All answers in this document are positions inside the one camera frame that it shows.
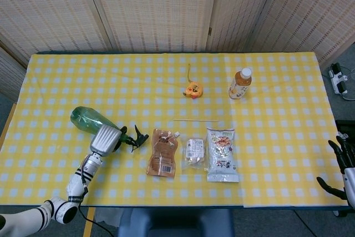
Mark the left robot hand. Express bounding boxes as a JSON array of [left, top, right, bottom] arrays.
[[90, 124, 128, 157]]

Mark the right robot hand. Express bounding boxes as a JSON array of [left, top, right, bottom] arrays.
[[317, 132, 355, 207]]

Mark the green spray bottle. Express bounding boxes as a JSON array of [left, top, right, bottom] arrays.
[[69, 105, 150, 153]]

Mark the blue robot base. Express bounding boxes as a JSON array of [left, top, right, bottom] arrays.
[[118, 208, 236, 237]]

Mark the brown spouted sauce pouch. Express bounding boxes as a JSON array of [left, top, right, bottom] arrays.
[[146, 128, 181, 178]]

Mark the white power strip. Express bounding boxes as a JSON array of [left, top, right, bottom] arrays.
[[328, 63, 349, 95]]

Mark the yellow white checkered tablecloth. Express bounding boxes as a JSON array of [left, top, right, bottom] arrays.
[[0, 53, 351, 209]]

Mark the small clear snack packet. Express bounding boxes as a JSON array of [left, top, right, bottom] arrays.
[[181, 137, 207, 170]]

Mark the thin wooden stick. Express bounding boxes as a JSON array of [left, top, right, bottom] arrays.
[[173, 118, 219, 123]]

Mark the white printed snack bag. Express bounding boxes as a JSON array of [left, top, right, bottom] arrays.
[[206, 127, 240, 183]]

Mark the woven folding screen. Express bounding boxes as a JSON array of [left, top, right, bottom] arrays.
[[0, 0, 355, 93]]

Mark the yellow cartoon toy keychain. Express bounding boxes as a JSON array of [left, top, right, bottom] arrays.
[[182, 64, 205, 100]]

